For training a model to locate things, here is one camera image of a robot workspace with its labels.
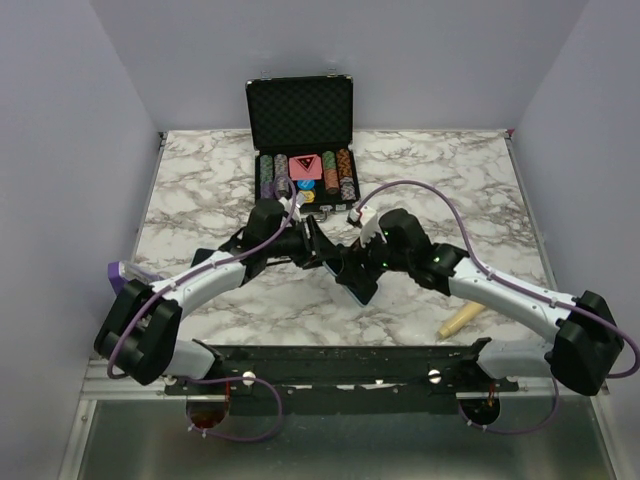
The purple plastic card holder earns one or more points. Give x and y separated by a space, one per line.
121 272

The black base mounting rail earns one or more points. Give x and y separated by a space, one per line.
322 380

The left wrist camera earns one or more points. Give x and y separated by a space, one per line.
297 202

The light blue phone case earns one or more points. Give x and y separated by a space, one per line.
200 257

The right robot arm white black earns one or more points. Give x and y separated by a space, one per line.
575 343

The black smartphone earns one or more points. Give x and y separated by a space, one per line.
355 278

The beige wooden handle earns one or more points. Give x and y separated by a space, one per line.
460 319

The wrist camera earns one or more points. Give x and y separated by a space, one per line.
297 202
367 220

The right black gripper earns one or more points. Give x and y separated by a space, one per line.
359 249

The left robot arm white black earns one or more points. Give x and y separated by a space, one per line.
139 337

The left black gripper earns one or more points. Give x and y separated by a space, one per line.
318 249

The yellow dealer button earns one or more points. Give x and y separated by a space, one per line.
306 196

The pink card deck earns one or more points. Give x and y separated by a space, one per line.
305 167

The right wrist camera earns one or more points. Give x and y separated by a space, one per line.
367 220

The black aluminium poker chip case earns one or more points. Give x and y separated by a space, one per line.
300 116

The blue dealer button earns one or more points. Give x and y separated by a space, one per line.
305 185

